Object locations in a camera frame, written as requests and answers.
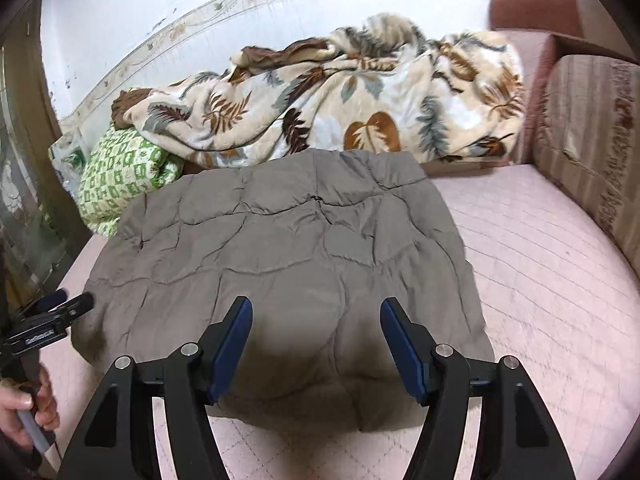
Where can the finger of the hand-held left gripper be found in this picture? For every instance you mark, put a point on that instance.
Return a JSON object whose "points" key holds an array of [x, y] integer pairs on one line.
{"points": [[45, 302], [75, 306]]}

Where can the clear plastic bag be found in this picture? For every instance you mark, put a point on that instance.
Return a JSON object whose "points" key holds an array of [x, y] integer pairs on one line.
{"points": [[70, 160]]}

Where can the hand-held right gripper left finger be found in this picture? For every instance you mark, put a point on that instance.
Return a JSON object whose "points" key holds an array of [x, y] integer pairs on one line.
{"points": [[231, 355]]}

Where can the wooden glass door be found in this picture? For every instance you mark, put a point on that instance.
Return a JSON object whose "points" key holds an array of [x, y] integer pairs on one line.
{"points": [[30, 160]]}

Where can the person's left hand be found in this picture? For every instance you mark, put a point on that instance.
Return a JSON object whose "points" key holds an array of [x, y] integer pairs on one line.
{"points": [[20, 405]]}

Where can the striped brown cushion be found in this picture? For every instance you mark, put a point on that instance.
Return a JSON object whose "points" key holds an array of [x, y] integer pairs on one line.
{"points": [[585, 135]]}

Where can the grey-brown hooded puffer jacket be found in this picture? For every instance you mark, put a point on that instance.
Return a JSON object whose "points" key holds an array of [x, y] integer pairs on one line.
{"points": [[300, 240]]}

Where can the green patterned pillow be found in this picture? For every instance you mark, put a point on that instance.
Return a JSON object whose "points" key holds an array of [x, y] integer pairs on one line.
{"points": [[120, 175]]}

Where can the pink upholstered bed frame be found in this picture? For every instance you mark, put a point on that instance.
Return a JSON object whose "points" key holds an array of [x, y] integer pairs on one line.
{"points": [[525, 15]]}

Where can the leaf print fleece blanket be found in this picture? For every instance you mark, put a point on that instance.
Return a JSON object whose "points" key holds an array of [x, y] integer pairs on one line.
{"points": [[325, 100]]}

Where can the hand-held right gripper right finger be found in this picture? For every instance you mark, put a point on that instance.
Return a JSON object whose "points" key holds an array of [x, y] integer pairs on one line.
{"points": [[402, 352]]}

